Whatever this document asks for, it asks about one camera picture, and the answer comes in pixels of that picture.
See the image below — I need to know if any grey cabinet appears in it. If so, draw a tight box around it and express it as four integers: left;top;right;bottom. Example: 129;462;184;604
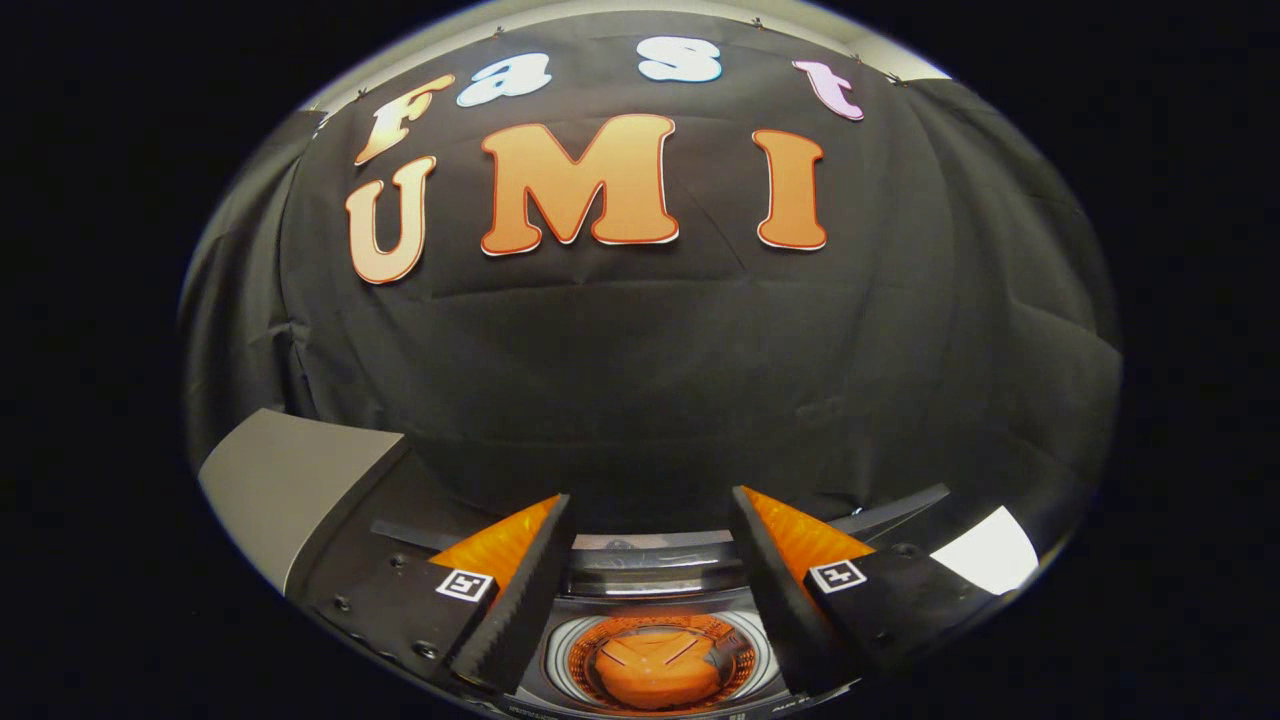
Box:
198;408;411;596

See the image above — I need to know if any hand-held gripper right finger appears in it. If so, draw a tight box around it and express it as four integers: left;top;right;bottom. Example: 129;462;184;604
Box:
732;485;1001;696

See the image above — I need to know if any black backdrop cloth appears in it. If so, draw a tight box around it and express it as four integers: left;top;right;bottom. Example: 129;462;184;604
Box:
178;10;1123;561

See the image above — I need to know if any white board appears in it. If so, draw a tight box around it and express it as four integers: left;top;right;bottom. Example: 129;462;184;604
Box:
930;505;1041;596

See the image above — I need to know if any grey washing machine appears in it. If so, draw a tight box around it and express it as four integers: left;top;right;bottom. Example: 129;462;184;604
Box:
370;485;951;719

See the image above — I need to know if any yellow polo shirt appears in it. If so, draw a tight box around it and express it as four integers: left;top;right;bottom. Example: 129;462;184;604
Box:
595;630;723;709

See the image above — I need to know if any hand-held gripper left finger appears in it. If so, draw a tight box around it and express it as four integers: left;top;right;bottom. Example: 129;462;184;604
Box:
310;493;578;696

